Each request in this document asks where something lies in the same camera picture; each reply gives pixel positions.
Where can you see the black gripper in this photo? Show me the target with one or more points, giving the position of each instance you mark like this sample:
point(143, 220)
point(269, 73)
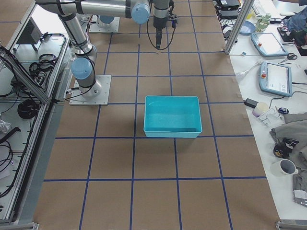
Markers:
point(158, 23)

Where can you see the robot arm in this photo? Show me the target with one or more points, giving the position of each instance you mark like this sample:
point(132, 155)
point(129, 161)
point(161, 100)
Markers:
point(83, 67)

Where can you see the turquoise plastic bin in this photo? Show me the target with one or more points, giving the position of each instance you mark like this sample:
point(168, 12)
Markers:
point(172, 117)

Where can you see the light blue plate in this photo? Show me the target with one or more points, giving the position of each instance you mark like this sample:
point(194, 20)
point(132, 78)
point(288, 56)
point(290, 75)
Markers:
point(247, 28)

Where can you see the upper teach pendant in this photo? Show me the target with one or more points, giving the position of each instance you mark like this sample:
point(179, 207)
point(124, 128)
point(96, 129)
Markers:
point(268, 45)

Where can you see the teach pendant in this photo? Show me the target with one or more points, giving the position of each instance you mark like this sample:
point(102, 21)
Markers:
point(275, 79)
point(268, 45)

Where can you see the lower teach pendant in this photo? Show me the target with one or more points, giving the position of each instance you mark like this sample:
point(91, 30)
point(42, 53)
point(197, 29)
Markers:
point(275, 79)

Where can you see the black scissors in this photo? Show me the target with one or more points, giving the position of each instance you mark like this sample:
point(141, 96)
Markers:
point(290, 56)

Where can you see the brown paper table cover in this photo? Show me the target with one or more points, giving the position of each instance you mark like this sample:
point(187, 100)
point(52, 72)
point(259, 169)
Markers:
point(172, 150)

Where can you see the grey cloth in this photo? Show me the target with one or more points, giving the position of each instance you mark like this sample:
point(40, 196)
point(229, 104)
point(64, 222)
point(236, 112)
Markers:
point(291, 141)

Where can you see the white mug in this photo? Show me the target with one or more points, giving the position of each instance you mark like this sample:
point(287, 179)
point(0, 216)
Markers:
point(284, 167)

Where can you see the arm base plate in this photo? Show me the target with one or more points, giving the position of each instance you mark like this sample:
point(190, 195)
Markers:
point(104, 24)
point(97, 95)

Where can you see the aluminium frame post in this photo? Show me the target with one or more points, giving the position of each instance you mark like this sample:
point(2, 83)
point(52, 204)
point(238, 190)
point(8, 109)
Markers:
point(247, 4)

